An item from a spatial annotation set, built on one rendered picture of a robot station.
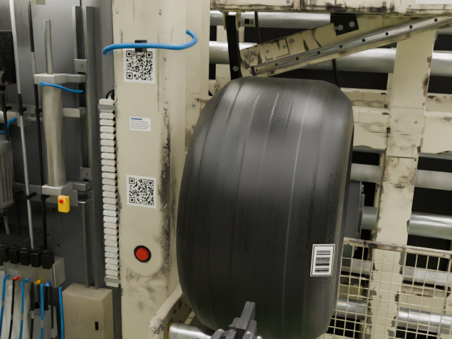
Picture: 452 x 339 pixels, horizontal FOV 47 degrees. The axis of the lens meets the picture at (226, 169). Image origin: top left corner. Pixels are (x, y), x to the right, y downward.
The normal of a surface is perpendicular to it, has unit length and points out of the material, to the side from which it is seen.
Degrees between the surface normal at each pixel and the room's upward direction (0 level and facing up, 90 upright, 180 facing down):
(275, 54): 90
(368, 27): 90
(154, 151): 90
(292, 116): 34
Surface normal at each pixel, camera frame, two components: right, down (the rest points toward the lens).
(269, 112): -0.12, -0.66
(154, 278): -0.27, 0.25
